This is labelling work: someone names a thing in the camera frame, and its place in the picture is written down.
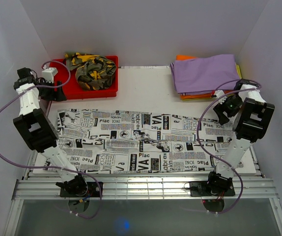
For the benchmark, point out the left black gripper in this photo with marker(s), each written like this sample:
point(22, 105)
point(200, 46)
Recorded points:
point(59, 95)

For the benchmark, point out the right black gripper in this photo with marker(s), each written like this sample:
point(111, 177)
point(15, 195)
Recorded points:
point(222, 118)

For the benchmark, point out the newspaper print trousers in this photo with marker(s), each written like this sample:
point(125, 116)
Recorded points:
point(121, 142)

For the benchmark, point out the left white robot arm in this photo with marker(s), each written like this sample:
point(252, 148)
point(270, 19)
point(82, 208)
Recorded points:
point(38, 132)

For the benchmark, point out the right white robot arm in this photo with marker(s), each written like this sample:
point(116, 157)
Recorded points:
point(252, 116)

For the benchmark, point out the camouflage trousers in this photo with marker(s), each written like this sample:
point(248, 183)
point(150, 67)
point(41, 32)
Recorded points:
point(92, 72)

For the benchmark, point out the folded purple trousers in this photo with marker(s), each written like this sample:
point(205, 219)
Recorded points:
point(204, 74)

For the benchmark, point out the folded yellow trousers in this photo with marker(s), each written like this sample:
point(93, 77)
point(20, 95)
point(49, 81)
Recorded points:
point(240, 71)

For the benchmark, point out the folded orange trousers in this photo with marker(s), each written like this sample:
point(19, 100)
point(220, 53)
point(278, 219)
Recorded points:
point(192, 95)

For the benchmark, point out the red plastic bin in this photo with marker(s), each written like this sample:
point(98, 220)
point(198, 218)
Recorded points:
point(73, 91)

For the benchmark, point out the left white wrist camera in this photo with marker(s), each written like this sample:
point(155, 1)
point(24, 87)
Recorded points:
point(49, 74)

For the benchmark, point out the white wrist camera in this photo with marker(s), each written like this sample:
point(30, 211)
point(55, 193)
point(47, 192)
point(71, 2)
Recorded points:
point(219, 95)
point(49, 74)

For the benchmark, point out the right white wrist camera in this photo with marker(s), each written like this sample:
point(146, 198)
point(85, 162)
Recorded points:
point(219, 95)

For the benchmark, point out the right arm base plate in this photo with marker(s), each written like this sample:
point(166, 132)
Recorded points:
point(203, 189)

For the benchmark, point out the aluminium mounting rail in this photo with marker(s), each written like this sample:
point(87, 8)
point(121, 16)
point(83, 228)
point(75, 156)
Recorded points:
point(140, 188)

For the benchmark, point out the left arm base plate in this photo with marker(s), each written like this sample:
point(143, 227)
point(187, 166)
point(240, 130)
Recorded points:
point(93, 191)

